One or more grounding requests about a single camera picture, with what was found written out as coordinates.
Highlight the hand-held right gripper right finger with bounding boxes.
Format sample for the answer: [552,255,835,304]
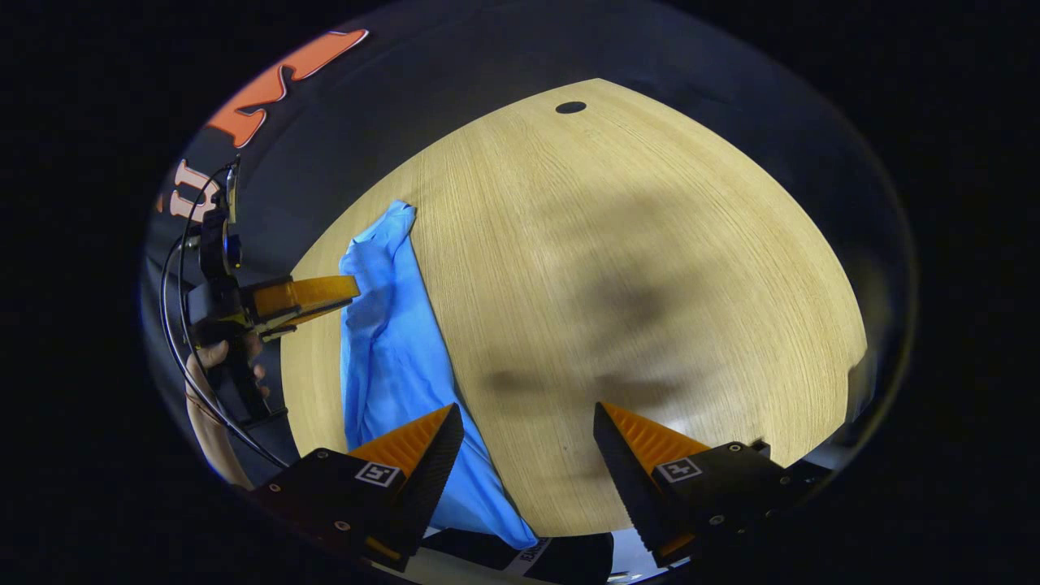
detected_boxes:
[592,401,815,570]

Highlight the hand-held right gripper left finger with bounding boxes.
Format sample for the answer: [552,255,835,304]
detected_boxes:
[246,404,466,573]

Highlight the light blue T-shirt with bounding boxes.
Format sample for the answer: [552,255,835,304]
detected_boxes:
[339,200,540,550]

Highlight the black cable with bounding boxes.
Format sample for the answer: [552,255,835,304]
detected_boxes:
[159,161,292,470]

